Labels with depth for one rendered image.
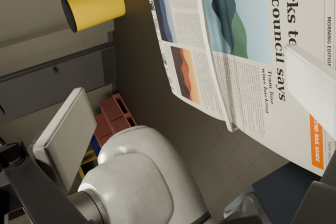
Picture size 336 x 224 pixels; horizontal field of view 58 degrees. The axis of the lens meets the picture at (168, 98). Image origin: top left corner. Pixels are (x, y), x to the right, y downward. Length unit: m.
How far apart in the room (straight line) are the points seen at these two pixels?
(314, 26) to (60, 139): 0.21
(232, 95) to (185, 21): 0.12
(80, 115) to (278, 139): 0.23
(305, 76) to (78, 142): 0.13
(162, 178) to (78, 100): 0.38
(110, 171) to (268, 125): 0.28
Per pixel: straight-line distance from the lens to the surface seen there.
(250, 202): 0.61
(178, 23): 0.46
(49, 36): 4.57
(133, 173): 0.53
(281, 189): 0.63
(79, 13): 3.88
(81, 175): 7.74
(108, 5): 3.98
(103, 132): 6.22
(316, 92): 0.17
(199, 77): 0.45
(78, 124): 0.18
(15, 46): 4.56
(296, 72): 0.19
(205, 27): 0.37
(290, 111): 0.33
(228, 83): 0.40
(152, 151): 0.56
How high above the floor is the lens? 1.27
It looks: 20 degrees down
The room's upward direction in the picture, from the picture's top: 113 degrees counter-clockwise
